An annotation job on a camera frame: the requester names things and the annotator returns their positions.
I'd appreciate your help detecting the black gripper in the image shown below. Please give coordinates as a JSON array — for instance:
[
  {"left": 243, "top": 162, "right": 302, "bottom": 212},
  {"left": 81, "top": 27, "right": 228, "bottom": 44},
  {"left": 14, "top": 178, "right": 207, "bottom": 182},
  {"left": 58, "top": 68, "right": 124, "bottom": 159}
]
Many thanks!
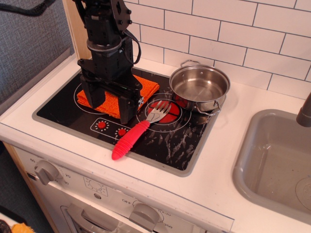
[{"left": 78, "top": 44, "right": 142, "bottom": 124}]

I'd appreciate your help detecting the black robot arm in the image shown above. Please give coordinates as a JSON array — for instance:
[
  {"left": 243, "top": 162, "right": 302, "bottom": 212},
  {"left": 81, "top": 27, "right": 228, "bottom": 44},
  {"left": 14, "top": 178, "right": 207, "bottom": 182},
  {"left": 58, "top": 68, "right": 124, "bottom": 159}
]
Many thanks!
[{"left": 75, "top": 0, "right": 142, "bottom": 124}]

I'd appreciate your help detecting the black toy stove top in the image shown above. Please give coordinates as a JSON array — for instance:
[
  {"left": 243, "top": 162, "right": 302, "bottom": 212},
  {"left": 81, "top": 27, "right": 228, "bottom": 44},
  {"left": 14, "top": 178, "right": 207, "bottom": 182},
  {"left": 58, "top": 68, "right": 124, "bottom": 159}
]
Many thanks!
[{"left": 33, "top": 68, "right": 217, "bottom": 176}]

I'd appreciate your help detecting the orange knitted cloth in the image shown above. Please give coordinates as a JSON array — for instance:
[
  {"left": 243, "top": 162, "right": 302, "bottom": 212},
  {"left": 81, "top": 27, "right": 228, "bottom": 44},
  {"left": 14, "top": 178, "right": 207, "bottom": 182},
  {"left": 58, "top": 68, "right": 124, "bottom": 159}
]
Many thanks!
[{"left": 76, "top": 75, "right": 160, "bottom": 119}]

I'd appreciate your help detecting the stainless steel pot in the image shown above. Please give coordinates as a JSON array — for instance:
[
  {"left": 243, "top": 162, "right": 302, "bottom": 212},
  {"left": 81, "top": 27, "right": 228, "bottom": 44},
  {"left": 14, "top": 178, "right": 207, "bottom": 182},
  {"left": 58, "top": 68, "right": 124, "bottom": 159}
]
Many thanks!
[{"left": 169, "top": 60, "right": 230, "bottom": 116}]

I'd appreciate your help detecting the grey timer knob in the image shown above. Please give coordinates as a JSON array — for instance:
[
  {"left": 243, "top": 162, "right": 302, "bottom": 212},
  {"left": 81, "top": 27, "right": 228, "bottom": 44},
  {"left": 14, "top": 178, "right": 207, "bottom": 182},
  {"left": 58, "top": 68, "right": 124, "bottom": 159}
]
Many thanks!
[{"left": 35, "top": 160, "right": 59, "bottom": 185}]

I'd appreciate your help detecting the grey oven temperature knob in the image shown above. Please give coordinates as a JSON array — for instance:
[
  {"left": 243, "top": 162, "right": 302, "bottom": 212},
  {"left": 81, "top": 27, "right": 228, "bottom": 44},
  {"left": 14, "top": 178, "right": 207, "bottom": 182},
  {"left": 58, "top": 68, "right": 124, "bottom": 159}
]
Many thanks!
[{"left": 129, "top": 203, "right": 160, "bottom": 232}]

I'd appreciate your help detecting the yellow and black object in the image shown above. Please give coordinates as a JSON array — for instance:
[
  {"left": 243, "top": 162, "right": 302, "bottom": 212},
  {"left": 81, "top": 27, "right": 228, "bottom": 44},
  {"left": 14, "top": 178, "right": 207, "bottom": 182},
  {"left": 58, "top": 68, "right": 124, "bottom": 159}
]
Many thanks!
[{"left": 0, "top": 219, "right": 35, "bottom": 233}]

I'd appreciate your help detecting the grey plastic sink basin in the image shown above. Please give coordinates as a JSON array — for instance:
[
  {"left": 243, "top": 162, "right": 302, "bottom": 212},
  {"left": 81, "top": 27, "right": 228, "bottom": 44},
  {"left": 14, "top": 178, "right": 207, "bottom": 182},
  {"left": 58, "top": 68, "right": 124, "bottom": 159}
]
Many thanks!
[{"left": 233, "top": 109, "right": 311, "bottom": 224}]

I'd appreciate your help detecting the grey faucet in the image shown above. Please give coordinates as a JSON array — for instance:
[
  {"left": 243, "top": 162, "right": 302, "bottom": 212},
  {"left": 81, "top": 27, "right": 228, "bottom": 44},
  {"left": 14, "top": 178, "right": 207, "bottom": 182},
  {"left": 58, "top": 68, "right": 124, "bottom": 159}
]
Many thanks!
[{"left": 296, "top": 93, "right": 311, "bottom": 127}]

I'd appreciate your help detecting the fork with red handle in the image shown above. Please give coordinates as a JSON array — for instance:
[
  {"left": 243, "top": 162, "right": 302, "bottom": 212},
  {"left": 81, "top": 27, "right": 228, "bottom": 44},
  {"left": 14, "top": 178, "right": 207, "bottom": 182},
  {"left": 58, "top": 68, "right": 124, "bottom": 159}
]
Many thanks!
[{"left": 111, "top": 101, "right": 171, "bottom": 160}]

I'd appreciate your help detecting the black cable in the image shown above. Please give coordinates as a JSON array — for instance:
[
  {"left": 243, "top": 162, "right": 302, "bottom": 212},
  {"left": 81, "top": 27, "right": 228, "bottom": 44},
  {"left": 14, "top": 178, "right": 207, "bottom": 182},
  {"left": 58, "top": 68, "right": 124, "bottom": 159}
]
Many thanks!
[{"left": 0, "top": 0, "right": 55, "bottom": 17}]

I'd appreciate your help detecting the grey oven door handle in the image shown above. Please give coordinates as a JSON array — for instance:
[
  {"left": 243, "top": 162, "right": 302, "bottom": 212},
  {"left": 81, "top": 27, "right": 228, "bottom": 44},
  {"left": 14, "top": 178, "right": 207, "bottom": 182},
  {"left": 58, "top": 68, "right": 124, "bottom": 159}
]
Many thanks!
[{"left": 67, "top": 204, "right": 126, "bottom": 233}]

